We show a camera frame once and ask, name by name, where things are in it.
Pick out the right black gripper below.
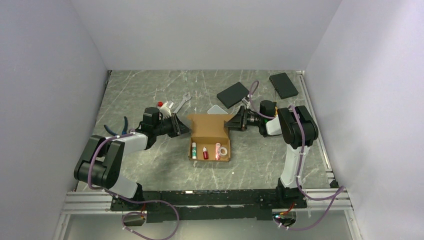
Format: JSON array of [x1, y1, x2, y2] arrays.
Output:
[[224, 106, 263, 132]]

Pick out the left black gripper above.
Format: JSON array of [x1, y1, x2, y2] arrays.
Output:
[[154, 112, 193, 138]]

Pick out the green white glue stick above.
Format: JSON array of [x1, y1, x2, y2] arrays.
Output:
[[191, 142, 197, 159]]

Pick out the brown cardboard box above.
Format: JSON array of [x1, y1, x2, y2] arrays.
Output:
[[187, 114, 234, 163]]

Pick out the clear tape roll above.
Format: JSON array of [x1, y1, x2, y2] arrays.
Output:
[[218, 146, 228, 156]]

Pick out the red capped small bottle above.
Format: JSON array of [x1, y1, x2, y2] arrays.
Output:
[[202, 147, 209, 160]]

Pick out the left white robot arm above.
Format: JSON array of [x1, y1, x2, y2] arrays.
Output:
[[73, 107, 190, 210]]

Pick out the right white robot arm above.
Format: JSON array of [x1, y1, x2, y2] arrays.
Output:
[[224, 100, 319, 208]]

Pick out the silver open-end wrench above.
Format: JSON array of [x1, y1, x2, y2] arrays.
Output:
[[173, 92, 192, 114]]

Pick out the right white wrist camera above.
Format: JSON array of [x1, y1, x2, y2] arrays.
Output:
[[241, 96, 251, 108]]

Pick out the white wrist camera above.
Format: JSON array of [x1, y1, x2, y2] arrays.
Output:
[[241, 96, 251, 108], [157, 100, 174, 119]]

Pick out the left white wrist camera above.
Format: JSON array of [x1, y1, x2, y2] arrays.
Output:
[[157, 100, 174, 119]]

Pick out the black flat network switch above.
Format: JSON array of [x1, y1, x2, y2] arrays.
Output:
[[216, 81, 249, 109]]

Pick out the black ported switch box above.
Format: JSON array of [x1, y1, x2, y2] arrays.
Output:
[[268, 72, 299, 99]]

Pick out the blue handled pliers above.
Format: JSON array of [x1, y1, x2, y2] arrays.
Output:
[[103, 115, 129, 137]]

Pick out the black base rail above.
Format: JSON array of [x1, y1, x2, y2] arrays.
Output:
[[110, 188, 307, 223]]

